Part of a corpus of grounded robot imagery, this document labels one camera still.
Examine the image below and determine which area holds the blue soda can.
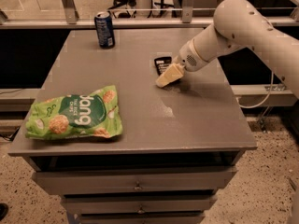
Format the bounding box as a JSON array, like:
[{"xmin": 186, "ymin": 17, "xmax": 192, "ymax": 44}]
[{"xmin": 94, "ymin": 11, "xmax": 115, "ymax": 49}]

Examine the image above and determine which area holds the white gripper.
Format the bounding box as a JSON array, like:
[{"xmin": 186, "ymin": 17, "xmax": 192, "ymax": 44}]
[{"xmin": 156, "ymin": 40, "xmax": 207, "ymax": 88}]

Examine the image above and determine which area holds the black rxbar chocolate bar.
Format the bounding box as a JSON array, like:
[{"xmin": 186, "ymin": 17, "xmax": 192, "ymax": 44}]
[{"xmin": 154, "ymin": 56, "xmax": 172, "ymax": 75}]

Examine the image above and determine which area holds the black shoe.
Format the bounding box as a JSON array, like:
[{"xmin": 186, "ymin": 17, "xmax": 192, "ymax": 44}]
[{"xmin": 0, "ymin": 203, "xmax": 8, "ymax": 221}]

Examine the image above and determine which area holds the green rice chip bag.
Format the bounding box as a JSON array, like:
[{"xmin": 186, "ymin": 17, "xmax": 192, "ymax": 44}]
[{"xmin": 25, "ymin": 85, "xmax": 122, "ymax": 140}]

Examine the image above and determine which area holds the white cable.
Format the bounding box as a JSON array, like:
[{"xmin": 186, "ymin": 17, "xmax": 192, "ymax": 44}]
[{"xmin": 237, "ymin": 72, "xmax": 276, "ymax": 110}]

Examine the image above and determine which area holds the grey drawer cabinet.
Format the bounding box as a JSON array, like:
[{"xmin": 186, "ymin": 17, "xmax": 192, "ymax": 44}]
[{"xmin": 9, "ymin": 28, "xmax": 256, "ymax": 224}]

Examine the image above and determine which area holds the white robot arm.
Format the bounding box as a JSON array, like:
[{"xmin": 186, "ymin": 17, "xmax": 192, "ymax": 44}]
[{"xmin": 175, "ymin": 0, "xmax": 299, "ymax": 224}]

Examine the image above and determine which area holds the metal railing frame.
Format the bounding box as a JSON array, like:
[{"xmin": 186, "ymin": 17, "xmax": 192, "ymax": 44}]
[{"xmin": 0, "ymin": 0, "xmax": 299, "ymax": 29}]

